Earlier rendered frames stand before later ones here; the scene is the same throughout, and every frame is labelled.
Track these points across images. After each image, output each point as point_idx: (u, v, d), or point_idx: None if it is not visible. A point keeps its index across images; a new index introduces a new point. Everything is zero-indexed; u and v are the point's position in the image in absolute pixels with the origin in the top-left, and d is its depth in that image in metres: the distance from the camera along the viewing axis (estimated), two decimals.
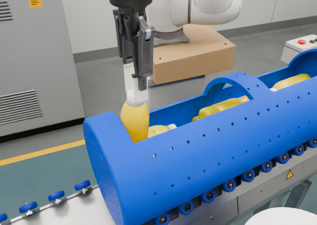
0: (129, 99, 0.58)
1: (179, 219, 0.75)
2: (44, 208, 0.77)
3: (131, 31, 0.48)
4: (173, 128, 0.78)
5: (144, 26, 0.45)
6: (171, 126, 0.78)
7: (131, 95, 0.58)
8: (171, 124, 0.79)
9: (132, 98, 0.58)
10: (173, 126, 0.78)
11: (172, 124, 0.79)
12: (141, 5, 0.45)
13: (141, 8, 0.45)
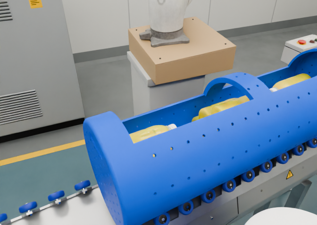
0: None
1: (179, 219, 0.75)
2: (44, 208, 0.77)
3: None
4: (173, 128, 0.78)
5: None
6: (171, 126, 0.78)
7: None
8: (171, 124, 0.79)
9: None
10: (173, 126, 0.78)
11: (172, 124, 0.79)
12: None
13: None
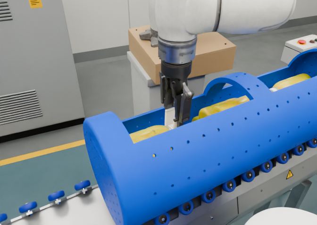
0: None
1: (179, 219, 0.75)
2: (44, 208, 0.77)
3: (175, 91, 0.69)
4: (173, 128, 0.78)
5: (186, 90, 0.66)
6: (171, 126, 0.78)
7: None
8: (171, 124, 0.79)
9: None
10: (173, 126, 0.78)
11: (172, 124, 0.79)
12: (185, 76, 0.65)
13: (185, 78, 0.66)
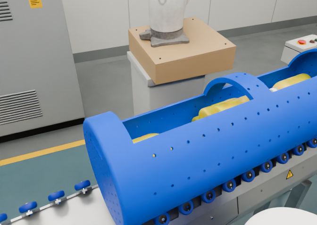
0: None
1: (179, 219, 0.75)
2: (44, 208, 0.77)
3: None
4: None
5: None
6: None
7: None
8: None
9: None
10: None
11: None
12: None
13: None
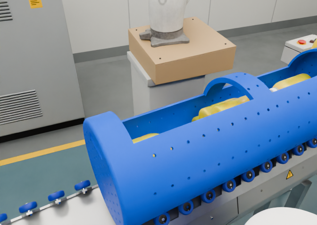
0: None
1: (179, 219, 0.75)
2: (44, 208, 0.77)
3: None
4: None
5: None
6: None
7: None
8: None
9: None
10: None
11: None
12: None
13: None
